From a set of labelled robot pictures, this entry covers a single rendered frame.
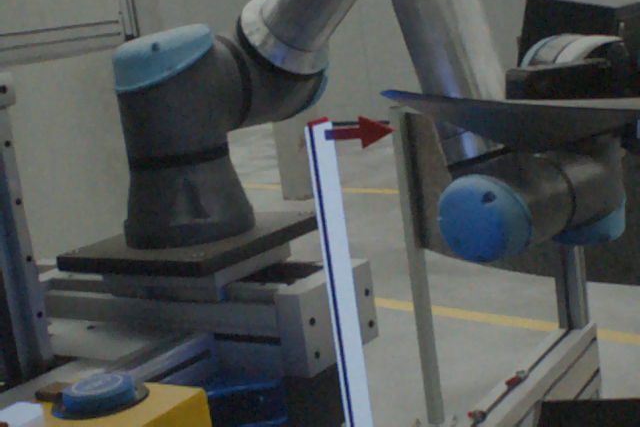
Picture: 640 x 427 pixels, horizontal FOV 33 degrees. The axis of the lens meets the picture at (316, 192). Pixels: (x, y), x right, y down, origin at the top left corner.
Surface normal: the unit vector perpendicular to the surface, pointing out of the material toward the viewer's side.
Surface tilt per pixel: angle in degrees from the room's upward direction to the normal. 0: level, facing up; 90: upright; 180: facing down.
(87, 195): 90
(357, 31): 90
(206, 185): 72
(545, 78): 95
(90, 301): 90
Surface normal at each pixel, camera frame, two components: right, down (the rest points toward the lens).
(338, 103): -0.72, 0.22
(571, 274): -0.51, 0.21
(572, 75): 0.59, 0.14
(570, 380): 0.85, -0.03
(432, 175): -0.92, 0.18
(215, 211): 0.43, -0.22
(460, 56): -0.07, 0.00
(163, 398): -0.14, -0.98
